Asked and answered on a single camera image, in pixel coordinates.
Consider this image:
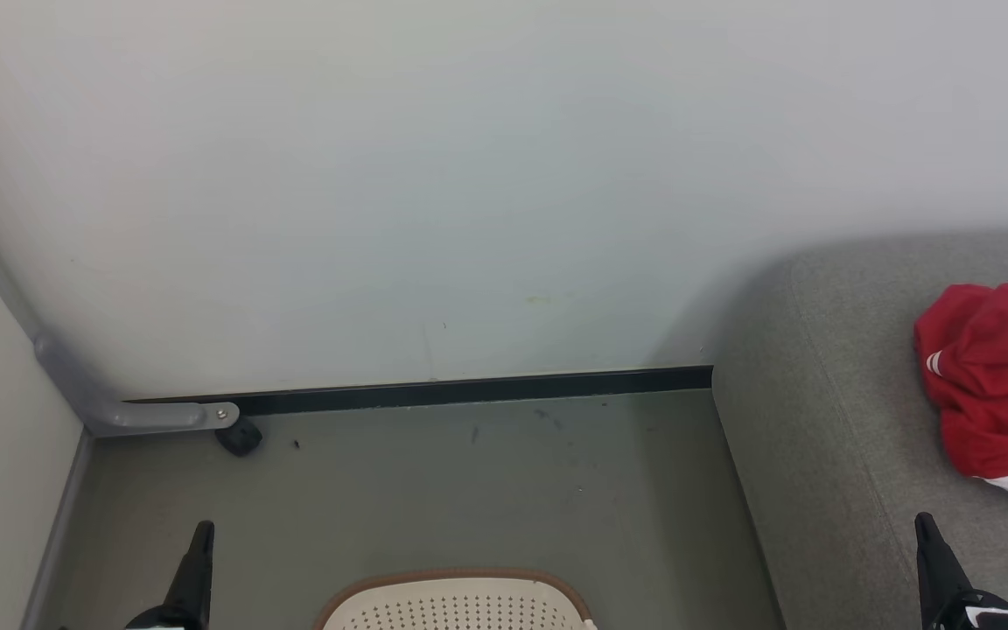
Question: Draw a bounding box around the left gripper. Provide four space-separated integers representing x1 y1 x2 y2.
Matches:
123 520 215 630

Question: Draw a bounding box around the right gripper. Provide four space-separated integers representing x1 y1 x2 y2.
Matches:
914 512 1008 630

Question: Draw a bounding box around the red white garment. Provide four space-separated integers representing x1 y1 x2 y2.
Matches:
913 277 1008 501

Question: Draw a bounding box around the grey fabric sofa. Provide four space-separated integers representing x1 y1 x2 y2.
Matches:
710 229 1008 630

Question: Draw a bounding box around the black caster wheel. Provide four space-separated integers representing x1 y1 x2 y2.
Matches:
214 416 263 457

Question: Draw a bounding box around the grey skirting strip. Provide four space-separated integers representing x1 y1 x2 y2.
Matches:
21 427 94 630

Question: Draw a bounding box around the perforated plastic laundry basket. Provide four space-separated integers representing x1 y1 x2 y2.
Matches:
313 569 599 630

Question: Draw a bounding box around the black baseboard strip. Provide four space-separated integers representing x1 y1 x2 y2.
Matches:
123 366 714 417

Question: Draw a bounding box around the grey metal frame leg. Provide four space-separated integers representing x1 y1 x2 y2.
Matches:
0 179 241 437

